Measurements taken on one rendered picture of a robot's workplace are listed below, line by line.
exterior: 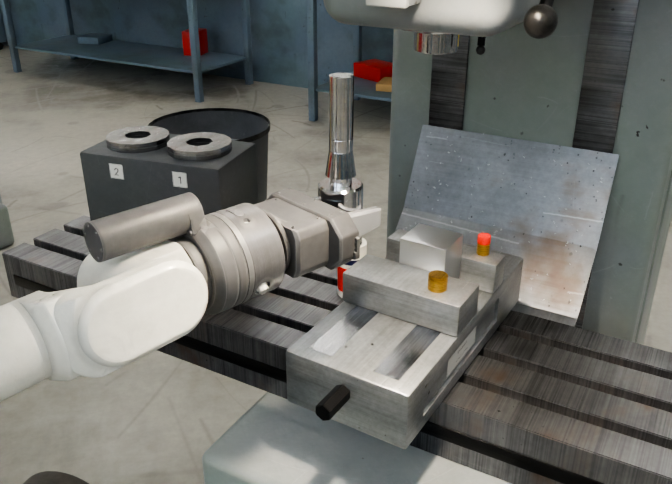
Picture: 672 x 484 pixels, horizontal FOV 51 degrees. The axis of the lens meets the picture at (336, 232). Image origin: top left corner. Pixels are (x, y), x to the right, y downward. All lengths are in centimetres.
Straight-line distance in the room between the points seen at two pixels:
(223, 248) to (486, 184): 65
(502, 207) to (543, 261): 11
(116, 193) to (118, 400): 140
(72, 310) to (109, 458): 165
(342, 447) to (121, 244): 41
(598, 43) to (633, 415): 54
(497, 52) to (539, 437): 61
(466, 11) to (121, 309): 40
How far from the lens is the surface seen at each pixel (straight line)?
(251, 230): 63
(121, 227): 59
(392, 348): 78
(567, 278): 113
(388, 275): 84
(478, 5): 68
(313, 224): 67
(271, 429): 91
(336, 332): 80
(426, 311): 81
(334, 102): 70
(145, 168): 101
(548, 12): 68
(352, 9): 73
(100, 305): 55
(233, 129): 305
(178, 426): 225
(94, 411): 237
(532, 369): 91
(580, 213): 115
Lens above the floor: 143
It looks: 25 degrees down
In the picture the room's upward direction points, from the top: straight up
